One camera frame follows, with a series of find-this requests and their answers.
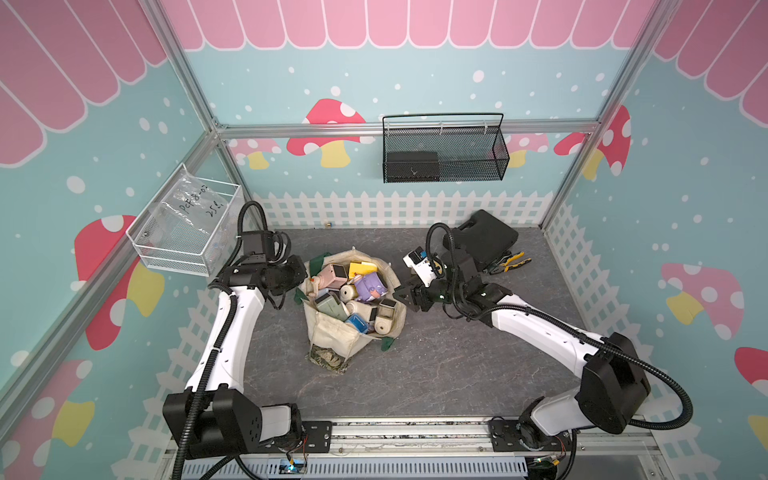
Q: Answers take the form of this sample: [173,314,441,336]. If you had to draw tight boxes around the beige canvas tote bag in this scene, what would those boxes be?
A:
[296,248,406,373]

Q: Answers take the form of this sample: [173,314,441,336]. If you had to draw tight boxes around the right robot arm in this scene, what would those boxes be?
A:
[394,211,694,451]

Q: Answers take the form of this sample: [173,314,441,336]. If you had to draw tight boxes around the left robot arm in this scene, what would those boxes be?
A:
[162,201,307,479]

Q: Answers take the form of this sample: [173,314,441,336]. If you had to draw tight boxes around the cream pencil sharpener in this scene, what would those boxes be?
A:
[374,299,397,335]

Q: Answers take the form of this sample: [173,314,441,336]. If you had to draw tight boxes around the purple pencil sharpener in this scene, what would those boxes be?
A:
[354,272,388,303]

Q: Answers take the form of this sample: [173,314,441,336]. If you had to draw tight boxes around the yellow flat pencil sharpener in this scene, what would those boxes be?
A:
[348,261,378,279]

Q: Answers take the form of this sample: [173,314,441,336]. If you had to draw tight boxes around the pink pencil sharpener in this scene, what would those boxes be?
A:
[314,264,349,291]

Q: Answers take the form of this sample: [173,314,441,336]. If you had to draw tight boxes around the blue pencil sharpener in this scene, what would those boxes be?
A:
[345,313,371,334]

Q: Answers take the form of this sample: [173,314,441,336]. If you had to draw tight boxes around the green pencil sharpener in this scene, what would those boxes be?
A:
[315,291,350,321]

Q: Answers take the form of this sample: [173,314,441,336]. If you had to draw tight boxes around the black plastic tool case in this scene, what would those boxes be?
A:
[451,210,519,270]

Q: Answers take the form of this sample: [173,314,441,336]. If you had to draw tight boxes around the clear plastic bag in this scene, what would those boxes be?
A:
[144,173,228,254]

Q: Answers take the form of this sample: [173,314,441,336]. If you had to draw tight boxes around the black box in basket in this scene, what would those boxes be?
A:
[383,151,440,183]

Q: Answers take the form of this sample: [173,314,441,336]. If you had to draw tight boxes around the yellow handled pliers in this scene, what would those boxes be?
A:
[486,251,532,275]

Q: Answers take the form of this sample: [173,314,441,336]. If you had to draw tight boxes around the white wire basket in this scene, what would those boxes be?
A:
[126,164,244,278]

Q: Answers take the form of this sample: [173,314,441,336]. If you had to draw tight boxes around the black wire mesh basket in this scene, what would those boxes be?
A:
[381,112,510,182]

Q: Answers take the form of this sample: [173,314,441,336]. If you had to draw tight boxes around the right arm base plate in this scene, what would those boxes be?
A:
[487,416,572,454]

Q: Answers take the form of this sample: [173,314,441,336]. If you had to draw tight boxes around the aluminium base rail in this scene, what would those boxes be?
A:
[182,417,672,479]

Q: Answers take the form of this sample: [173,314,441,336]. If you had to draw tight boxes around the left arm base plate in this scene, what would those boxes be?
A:
[262,421,333,455]

